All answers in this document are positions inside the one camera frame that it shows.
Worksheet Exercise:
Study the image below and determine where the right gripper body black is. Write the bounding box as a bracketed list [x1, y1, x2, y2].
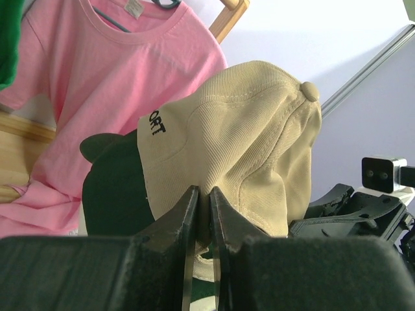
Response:
[288, 183, 415, 260]

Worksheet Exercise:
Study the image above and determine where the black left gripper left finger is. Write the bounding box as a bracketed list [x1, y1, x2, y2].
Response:
[1, 186, 199, 310]

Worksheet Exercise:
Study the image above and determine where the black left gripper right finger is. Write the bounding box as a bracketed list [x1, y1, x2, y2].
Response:
[209, 188, 414, 310]

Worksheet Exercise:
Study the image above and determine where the dark green cap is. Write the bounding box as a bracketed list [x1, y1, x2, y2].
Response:
[80, 130, 154, 236]

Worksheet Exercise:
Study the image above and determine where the khaki hat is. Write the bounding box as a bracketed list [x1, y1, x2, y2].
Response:
[136, 60, 322, 282]

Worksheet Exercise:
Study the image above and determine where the pink t-shirt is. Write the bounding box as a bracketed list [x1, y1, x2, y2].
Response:
[0, 0, 228, 237]

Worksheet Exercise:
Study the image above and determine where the wooden clothes rack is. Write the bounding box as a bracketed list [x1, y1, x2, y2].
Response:
[0, 0, 252, 203]

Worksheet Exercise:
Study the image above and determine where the green tank top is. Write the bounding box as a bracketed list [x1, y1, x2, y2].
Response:
[0, 0, 24, 90]

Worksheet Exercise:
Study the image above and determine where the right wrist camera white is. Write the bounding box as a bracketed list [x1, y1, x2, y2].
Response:
[361, 156, 414, 194]

